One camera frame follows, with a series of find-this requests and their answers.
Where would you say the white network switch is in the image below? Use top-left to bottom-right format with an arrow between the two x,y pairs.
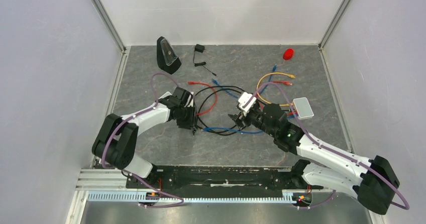
293,97 -> 314,120

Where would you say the black metronome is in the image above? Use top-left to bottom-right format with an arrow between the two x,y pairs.
156,36 -> 182,74

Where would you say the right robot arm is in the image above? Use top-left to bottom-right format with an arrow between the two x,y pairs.
230,93 -> 400,215

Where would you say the red round cap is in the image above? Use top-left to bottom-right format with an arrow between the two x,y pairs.
282,48 -> 294,61

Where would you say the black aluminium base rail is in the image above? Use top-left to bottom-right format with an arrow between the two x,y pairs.
145,165 -> 308,198

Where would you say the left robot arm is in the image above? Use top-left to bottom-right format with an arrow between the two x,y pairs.
91,87 -> 197,188

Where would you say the black power adapter with cord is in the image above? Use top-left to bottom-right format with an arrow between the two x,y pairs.
192,44 -> 216,78

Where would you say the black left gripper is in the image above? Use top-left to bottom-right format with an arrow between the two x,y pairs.
176,104 -> 198,130

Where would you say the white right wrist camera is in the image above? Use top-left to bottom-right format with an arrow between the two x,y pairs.
237,92 -> 257,116

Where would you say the short red ethernet cable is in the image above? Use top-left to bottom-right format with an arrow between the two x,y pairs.
187,81 -> 219,117

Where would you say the yellow ethernet cable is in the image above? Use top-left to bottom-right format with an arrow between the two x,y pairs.
256,71 -> 296,107

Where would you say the black ethernet cable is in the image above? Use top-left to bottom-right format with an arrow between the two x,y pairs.
192,92 -> 247,137
194,85 -> 295,117

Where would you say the white slotted cable duct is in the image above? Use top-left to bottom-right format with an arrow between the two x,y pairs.
87,191 -> 294,204

